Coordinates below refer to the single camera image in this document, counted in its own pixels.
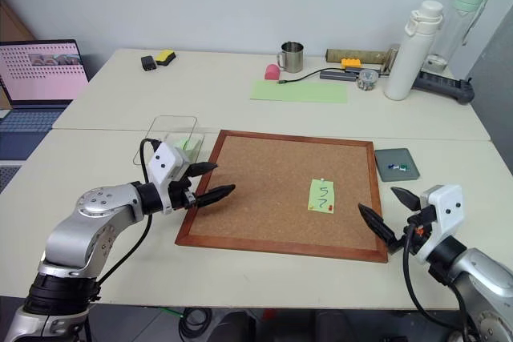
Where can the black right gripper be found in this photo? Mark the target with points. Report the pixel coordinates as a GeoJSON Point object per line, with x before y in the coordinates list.
{"type": "Point", "coordinates": [417, 222]}

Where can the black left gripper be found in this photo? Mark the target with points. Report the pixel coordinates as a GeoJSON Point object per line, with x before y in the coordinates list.
{"type": "Point", "coordinates": [181, 194]}

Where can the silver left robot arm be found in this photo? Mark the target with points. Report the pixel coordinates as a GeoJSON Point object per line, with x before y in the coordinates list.
{"type": "Point", "coordinates": [92, 234]}

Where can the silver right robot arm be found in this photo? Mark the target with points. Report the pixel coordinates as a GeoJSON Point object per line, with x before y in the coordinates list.
{"type": "Point", "coordinates": [485, 274]}

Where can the wood-framed cork board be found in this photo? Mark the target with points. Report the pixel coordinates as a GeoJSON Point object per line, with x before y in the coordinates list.
{"type": "Point", "coordinates": [272, 182]}

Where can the green paper note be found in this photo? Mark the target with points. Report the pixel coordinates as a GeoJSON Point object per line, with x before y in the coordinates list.
{"type": "Point", "coordinates": [315, 197]}

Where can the grey flat tray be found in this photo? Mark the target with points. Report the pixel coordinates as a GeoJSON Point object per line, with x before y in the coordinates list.
{"type": "Point", "coordinates": [390, 158]}

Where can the clear plastic box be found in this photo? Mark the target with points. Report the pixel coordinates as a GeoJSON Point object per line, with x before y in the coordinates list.
{"type": "Point", "coordinates": [176, 121]}

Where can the pink cylindrical object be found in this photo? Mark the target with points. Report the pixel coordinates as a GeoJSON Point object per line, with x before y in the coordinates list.
{"type": "Point", "coordinates": [272, 72]}

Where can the light green paper sheet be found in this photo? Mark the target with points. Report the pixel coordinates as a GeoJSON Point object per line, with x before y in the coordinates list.
{"type": "Point", "coordinates": [300, 93]}

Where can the yellow and black eraser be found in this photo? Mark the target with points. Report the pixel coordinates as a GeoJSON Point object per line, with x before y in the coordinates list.
{"type": "Point", "coordinates": [165, 57]}

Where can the black power adapter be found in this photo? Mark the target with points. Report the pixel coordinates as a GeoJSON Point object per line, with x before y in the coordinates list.
{"type": "Point", "coordinates": [148, 63]}

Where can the dark grey power strip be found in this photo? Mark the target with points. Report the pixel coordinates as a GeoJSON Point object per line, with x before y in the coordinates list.
{"type": "Point", "coordinates": [445, 86]}

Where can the dark rounded shape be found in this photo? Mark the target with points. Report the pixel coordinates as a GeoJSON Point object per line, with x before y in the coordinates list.
{"type": "Point", "coordinates": [232, 328]}

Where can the grey USB hub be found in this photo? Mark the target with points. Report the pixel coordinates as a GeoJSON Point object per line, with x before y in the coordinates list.
{"type": "Point", "coordinates": [332, 74]}

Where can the stainless steel mug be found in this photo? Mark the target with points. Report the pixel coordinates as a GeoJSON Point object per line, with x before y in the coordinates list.
{"type": "Point", "coordinates": [292, 57]}

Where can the yellow toy brick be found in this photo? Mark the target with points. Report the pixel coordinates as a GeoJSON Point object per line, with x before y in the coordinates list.
{"type": "Point", "coordinates": [351, 63]}

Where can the white water bottle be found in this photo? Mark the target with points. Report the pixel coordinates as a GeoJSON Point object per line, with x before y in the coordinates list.
{"type": "Point", "coordinates": [409, 57]}

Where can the grey partition panel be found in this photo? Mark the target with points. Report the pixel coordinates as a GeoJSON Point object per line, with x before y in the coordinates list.
{"type": "Point", "coordinates": [495, 89]}

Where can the olive rectangular bar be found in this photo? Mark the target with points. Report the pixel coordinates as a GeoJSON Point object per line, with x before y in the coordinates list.
{"type": "Point", "coordinates": [356, 55]}

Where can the clear bottle with green lid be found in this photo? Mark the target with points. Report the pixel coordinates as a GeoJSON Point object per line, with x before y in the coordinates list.
{"type": "Point", "coordinates": [461, 25]}

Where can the laptop with pink screen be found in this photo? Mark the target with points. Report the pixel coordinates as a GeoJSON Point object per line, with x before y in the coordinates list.
{"type": "Point", "coordinates": [40, 73]}

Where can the grey perforated pad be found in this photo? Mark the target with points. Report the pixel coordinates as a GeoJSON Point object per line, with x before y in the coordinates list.
{"type": "Point", "coordinates": [7, 178]}

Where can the brown cardboard panel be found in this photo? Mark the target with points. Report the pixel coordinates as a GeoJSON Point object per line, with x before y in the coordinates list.
{"type": "Point", "coordinates": [16, 25]}

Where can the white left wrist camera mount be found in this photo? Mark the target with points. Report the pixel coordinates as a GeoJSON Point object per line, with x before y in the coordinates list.
{"type": "Point", "coordinates": [162, 162]}

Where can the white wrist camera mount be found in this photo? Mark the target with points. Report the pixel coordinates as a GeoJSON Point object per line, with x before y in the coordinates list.
{"type": "Point", "coordinates": [162, 162]}
{"type": "Point", "coordinates": [447, 206]}

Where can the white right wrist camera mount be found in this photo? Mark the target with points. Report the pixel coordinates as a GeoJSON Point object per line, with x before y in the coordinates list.
{"type": "Point", "coordinates": [447, 206]}

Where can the metal square bracket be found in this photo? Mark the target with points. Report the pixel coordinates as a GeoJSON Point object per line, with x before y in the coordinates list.
{"type": "Point", "coordinates": [392, 57]}

